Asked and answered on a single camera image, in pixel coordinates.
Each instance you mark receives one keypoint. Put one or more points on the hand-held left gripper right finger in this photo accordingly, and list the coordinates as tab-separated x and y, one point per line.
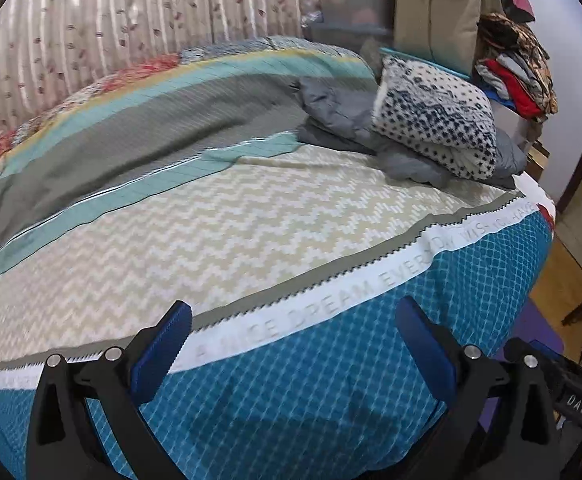
426	345

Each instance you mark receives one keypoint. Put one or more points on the teal beige patterned bed sheet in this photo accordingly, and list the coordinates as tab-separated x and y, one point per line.
271	240

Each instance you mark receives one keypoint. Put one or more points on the beige cushion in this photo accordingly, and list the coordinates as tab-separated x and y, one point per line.
436	15

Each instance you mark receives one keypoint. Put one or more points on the purple mat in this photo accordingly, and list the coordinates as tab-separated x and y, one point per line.
536	325

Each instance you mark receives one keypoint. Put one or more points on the striped floral curtain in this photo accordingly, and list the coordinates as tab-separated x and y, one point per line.
121	10

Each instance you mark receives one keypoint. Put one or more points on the pile of colourful clothes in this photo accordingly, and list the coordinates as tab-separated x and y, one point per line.
518	70

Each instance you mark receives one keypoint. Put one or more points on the grey comforter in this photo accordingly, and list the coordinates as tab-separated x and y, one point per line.
336	115

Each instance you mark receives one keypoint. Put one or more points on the red teal patchwork quilt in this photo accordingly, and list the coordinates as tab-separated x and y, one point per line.
1	175

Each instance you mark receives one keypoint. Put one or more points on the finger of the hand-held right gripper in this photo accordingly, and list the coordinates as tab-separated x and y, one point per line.
548	355

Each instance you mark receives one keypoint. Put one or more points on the cream speckled fluffy blanket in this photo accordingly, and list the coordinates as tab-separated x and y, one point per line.
436	120

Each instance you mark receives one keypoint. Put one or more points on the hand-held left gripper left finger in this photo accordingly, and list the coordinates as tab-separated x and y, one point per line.
161	347

